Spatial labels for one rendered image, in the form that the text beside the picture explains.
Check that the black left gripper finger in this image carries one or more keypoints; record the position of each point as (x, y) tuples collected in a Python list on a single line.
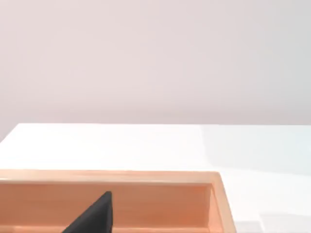
[(98, 216)]

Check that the shallow salmon-coloured box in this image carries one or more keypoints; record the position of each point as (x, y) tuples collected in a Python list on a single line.
[(158, 201)]

